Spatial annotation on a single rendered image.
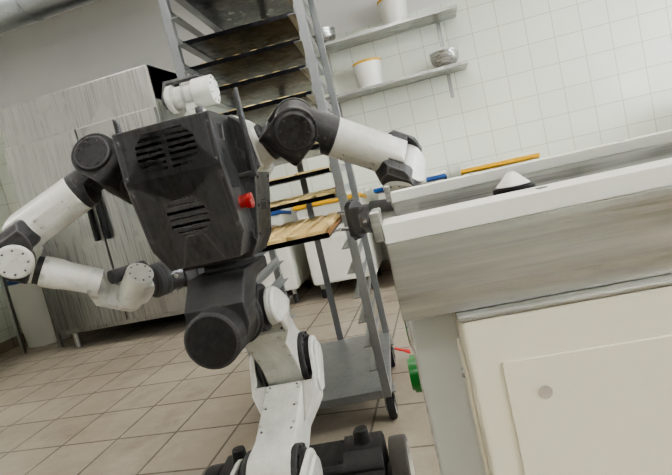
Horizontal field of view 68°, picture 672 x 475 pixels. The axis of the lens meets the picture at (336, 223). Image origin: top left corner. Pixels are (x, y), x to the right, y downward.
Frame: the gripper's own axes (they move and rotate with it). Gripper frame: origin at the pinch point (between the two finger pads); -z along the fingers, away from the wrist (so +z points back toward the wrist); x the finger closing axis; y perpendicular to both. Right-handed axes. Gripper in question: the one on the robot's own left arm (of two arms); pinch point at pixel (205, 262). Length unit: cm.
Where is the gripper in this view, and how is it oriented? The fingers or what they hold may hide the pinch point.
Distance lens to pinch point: 147.5
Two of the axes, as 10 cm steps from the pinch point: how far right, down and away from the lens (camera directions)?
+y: -7.9, 1.2, 6.0
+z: -5.7, 2.2, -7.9
